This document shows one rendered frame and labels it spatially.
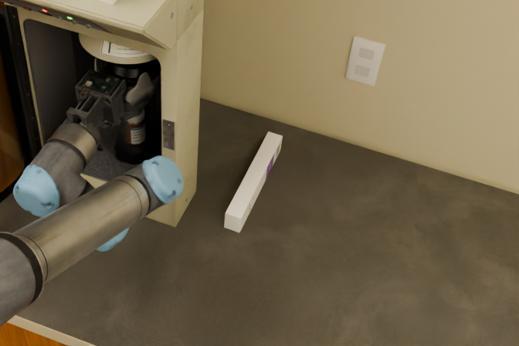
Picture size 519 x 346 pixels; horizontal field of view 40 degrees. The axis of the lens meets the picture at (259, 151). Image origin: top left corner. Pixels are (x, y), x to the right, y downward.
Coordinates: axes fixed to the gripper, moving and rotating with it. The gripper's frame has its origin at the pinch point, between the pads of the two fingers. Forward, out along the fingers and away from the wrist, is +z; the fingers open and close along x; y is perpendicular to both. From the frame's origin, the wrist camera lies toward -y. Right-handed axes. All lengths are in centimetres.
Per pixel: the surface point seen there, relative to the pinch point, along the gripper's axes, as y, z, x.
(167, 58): 15.7, -9.4, -12.2
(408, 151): -31, 31, -55
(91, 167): -19.9, -9.8, 5.9
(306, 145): -29.9, 22.3, -32.0
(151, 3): 29.8, -13.8, -12.3
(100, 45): 12.3, -7.4, 1.5
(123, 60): 10.7, -7.8, -3.0
